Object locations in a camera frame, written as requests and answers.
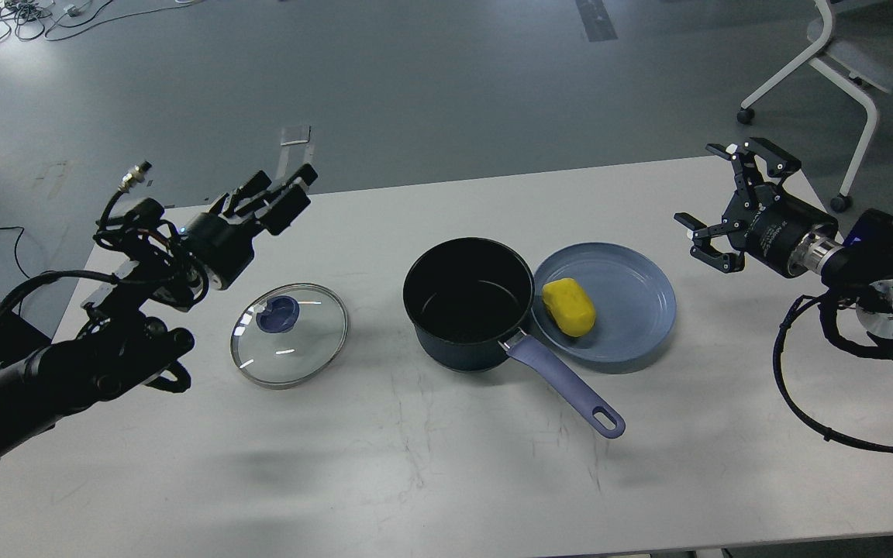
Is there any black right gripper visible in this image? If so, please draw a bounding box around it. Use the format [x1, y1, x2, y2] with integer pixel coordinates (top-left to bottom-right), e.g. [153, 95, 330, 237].
[674, 137, 839, 278]

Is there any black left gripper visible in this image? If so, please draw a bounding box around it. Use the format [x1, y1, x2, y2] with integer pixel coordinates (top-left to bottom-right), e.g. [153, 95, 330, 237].
[181, 163, 318, 291]

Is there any glass pot lid blue knob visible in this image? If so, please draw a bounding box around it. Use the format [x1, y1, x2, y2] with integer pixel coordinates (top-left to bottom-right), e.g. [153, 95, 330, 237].
[229, 283, 350, 390]

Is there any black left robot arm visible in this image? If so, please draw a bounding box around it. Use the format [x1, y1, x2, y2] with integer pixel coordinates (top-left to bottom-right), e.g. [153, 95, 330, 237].
[0, 162, 318, 458]

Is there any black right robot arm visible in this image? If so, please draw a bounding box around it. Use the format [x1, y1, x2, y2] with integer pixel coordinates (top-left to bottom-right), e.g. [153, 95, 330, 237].
[674, 137, 893, 453]

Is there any yellow potato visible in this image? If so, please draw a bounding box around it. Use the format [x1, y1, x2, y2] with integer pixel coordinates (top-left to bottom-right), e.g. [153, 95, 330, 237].
[541, 277, 598, 338]

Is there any blue round plate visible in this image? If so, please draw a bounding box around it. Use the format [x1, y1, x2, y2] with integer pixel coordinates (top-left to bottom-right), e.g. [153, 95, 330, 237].
[532, 243, 677, 368]

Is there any white office chair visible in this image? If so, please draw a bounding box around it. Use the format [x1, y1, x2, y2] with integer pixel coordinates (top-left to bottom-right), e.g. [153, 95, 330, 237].
[736, 1, 893, 213]

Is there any dark blue saucepan with handle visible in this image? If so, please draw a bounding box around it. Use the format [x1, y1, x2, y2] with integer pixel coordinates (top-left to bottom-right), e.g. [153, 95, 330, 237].
[402, 237, 626, 440]

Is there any bundle of floor cables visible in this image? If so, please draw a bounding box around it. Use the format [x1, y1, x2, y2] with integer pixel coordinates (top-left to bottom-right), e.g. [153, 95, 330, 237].
[0, 0, 207, 52]

